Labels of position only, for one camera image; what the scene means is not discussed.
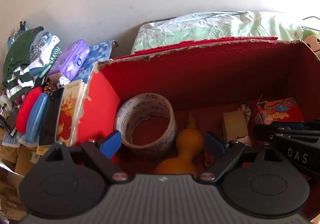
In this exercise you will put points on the black binder clip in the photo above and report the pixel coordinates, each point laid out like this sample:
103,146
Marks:
23,25

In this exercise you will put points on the red white patterned scarf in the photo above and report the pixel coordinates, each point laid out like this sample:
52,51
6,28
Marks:
207,159

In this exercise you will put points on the green white crinkled bag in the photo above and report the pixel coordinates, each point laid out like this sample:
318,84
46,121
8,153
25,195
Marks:
200,28

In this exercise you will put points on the black flat case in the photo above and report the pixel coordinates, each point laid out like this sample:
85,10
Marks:
50,116

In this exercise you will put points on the orange cover book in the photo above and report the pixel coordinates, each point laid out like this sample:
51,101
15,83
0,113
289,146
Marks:
68,111

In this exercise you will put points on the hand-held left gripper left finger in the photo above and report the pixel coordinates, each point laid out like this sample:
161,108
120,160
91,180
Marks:
111,142

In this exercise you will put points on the brown pine cone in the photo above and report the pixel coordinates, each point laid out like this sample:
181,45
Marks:
51,86

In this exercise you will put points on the red cardboard box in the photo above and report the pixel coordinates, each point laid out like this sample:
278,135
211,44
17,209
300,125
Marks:
200,83

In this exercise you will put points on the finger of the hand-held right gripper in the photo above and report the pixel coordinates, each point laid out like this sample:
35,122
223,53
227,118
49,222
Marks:
265,130
287,124

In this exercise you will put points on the brown gourd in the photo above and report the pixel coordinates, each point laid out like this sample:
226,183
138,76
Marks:
188,138

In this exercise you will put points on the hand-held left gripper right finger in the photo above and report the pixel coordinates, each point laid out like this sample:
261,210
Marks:
215,144

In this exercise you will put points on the blue floral cloth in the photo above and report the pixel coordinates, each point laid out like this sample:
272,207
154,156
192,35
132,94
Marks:
95,58

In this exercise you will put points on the purple tissue pack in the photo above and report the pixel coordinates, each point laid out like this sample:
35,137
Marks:
70,58

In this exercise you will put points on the beige leather belt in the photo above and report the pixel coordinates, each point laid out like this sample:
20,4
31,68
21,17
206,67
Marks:
233,123

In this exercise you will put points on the white fuzzy toy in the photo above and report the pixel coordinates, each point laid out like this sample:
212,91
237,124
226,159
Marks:
5,103

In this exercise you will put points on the stack of folded clothes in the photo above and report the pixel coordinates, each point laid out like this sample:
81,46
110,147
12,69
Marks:
17,63

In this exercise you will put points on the blue oval case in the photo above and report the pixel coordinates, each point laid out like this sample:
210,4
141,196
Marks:
36,118

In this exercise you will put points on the green plush toy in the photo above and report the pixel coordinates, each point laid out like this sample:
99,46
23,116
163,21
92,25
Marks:
312,41

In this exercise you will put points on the small red carton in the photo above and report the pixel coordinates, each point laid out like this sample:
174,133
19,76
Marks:
280,111

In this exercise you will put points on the red oval case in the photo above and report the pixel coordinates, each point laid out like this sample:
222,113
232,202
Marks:
25,111

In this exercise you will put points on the brown cardboard box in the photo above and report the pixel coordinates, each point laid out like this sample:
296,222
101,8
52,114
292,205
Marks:
22,159

